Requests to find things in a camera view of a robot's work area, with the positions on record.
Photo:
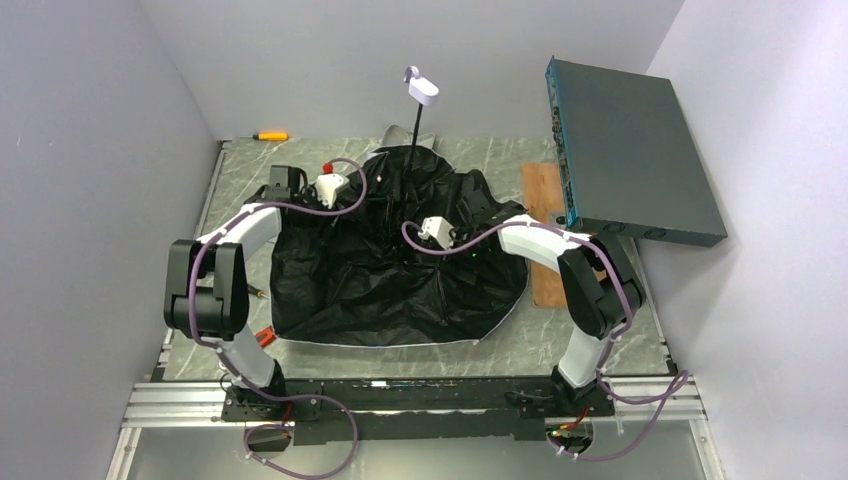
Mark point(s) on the orange handled tool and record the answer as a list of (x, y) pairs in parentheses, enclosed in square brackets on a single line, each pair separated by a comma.
[(271, 136)]

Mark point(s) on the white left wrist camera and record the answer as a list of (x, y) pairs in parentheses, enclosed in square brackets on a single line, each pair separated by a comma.
[(328, 185)]

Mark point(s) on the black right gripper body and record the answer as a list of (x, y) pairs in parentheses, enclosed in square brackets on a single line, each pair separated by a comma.
[(416, 244)]

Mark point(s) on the aluminium frame rail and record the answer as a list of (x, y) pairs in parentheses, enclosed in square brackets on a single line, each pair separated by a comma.
[(174, 430)]

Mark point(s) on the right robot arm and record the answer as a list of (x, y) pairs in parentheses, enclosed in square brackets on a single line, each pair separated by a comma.
[(602, 290)]

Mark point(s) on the lilac folding umbrella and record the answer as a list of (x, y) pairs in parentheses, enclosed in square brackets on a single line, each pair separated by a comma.
[(359, 275)]

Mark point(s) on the red handled adjustable wrench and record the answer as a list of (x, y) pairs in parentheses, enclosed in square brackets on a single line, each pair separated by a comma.
[(265, 337)]

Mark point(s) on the dark teal flat box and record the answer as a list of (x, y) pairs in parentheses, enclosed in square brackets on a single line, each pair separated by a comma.
[(628, 162)]

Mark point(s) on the black grey zippered case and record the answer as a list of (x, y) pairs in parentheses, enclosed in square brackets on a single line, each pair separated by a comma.
[(395, 135)]

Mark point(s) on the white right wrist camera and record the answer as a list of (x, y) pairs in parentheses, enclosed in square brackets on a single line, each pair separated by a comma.
[(439, 230)]

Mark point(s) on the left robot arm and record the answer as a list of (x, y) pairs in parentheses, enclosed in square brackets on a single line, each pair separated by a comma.
[(206, 291)]

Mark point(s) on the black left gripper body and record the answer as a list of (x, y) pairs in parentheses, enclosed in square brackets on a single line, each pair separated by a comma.
[(357, 183)]

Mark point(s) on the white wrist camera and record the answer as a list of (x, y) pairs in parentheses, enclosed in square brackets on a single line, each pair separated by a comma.
[(328, 185), (439, 230)]

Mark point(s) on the metal bracket on board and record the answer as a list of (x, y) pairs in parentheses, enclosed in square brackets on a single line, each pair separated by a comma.
[(558, 219)]

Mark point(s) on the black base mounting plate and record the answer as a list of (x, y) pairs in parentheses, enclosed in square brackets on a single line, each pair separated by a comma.
[(516, 407)]

